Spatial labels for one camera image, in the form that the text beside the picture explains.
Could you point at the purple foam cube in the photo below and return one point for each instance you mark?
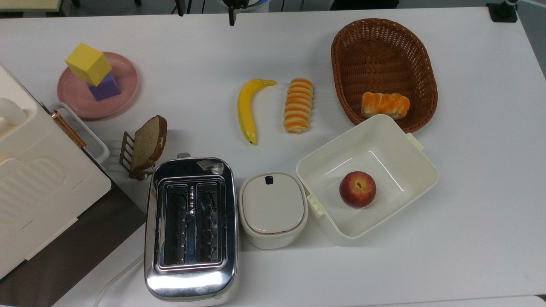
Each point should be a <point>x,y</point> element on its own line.
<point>106,90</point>

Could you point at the brown wicker basket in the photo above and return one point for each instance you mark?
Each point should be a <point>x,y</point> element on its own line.
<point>375,55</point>

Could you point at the yellow foam cube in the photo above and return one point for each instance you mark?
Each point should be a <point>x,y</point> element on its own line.
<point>89,64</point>

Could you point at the small white lidded container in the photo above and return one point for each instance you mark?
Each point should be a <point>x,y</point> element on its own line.
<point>273,209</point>

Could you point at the yellow toy banana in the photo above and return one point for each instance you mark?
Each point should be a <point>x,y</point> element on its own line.
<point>245,111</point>

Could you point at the long striped bread roll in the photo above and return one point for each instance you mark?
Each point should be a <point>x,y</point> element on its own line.
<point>298,106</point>

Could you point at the short orange bread loaf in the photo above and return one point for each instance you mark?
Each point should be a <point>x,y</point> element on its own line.
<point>384,104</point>

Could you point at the pink round plate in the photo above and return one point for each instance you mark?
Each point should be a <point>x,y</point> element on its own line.
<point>126,81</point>

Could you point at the large cream storage box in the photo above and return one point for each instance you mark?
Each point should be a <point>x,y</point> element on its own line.
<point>38,187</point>

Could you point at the brown bread slice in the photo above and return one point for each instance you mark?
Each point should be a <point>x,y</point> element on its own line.
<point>147,145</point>

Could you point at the bronze toast rack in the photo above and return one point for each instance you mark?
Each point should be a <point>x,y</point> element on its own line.
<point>126,149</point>

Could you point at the open white plastic container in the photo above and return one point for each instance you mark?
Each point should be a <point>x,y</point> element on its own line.
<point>324,170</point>

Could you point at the silver two-slot toaster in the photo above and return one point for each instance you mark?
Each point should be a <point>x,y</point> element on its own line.
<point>192,281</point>

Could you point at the copper box latch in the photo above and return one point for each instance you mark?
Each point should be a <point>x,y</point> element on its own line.
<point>68,128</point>

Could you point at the yellowish wooden desk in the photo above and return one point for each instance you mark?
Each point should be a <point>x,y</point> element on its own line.
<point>25,5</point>

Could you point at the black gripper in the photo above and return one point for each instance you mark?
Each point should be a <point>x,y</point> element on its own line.
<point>239,3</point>

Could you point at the red apple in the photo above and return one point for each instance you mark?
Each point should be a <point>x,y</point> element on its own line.
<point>357,189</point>

